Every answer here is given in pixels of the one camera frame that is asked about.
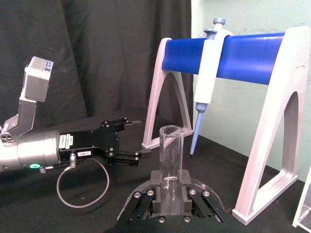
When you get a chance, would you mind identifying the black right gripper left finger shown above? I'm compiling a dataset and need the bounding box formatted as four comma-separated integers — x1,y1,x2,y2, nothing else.
116,169,162,227

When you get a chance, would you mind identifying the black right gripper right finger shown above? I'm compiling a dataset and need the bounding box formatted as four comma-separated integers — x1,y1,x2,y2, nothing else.
181,169,225,223

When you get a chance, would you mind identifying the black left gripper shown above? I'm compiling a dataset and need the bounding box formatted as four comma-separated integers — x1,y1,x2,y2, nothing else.
58,117,152,168

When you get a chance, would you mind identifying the clear glass tube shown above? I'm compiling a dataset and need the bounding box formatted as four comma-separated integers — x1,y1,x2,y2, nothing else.
159,125,183,216

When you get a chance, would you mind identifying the black backdrop curtain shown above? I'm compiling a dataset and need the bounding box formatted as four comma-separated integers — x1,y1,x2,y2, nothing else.
0,0,193,129

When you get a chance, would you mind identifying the clear plastic case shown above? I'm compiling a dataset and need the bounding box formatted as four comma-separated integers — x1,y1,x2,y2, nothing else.
292,167,311,233

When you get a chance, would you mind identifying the white and blue pipette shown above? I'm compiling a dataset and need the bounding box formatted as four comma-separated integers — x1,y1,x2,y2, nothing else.
190,17,233,156

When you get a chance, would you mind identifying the white stand with blue bar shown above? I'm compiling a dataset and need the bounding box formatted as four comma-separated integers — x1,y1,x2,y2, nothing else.
141,26,311,226

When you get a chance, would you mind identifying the thin grey gripper cable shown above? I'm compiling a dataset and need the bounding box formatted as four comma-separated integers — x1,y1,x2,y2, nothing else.
38,152,110,208

